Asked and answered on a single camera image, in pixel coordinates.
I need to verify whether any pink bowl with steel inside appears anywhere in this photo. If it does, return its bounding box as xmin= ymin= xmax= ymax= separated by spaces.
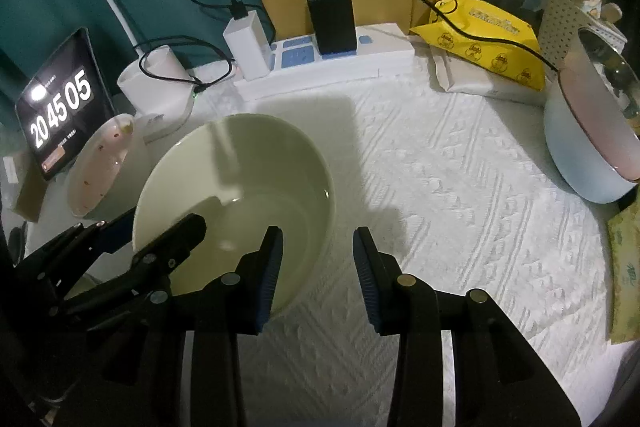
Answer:
xmin=557 ymin=27 xmax=640 ymax=182

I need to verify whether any white packet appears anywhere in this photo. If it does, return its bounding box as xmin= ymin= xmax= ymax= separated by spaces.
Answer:
xmin=429 ymin=47 xmax=548 ymax=106

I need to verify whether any yellow wipes packet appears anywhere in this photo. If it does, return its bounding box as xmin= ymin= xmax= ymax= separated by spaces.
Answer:
xmin=409 ymin=0 xmax=547 ymax=92

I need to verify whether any white desk lamp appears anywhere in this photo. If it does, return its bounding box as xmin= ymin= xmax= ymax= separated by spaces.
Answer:
xmin=12 ymin=0 xmax=196 ymax=138

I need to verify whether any light blue bowl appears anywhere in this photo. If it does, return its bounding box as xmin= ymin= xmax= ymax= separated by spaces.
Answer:
xmin=544 ymin=79 xmax=640 ymax=204

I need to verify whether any tablet showing clock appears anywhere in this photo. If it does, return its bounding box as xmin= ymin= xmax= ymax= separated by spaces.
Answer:
xmin=15 ymin=27 xmax=117 ymax=182

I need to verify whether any white power strip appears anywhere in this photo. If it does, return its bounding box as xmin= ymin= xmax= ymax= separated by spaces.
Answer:
xmin=234 ymin=23 xmax=416 ymax=100

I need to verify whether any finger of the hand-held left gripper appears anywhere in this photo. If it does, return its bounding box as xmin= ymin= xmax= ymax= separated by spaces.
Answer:
xmin=60 ymin=214 xmax=207 ymax=314
xmin=15 ymin=207 xmax=136 ymax=293

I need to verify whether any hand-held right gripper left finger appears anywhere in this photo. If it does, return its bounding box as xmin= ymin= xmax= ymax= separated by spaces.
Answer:
xmin=65 ymin=226 xmax=284 ymax=427

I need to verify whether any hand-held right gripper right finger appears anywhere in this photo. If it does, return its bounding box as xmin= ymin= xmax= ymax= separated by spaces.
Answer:
xmin=353 ymin=227 xmax=583 ymax=427

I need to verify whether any cream bowl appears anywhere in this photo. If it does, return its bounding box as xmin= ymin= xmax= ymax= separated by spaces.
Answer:
xmin=132 ymin=113 xmax=336 ymax=320

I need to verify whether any white charger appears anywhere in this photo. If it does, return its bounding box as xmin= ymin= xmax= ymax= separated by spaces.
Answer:
xmin=222 ymin=11 xmax=273 ymax=80

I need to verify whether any white textured tablecloth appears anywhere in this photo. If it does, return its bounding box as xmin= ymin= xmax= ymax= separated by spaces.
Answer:
xmin=20 ymin=57 xmax=631 ymax=427

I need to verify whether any looped black cable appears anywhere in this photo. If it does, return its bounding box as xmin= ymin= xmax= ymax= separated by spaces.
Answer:
xmin=139 ymin=0 xmax=248 ymax=95

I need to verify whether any yellow tissue pack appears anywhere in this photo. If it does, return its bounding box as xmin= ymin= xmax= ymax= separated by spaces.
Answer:
xmin=606 ymin=209 xmax=640 ymax=345

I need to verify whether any white perforated basket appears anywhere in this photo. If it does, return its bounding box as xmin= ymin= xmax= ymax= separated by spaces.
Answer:
xmin=540 ymin=0 xmax=628 ymax=68

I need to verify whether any cardboard box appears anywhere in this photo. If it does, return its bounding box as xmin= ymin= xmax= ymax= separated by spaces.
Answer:
xmin=12 ymin=152 xmax=48 ymax=223

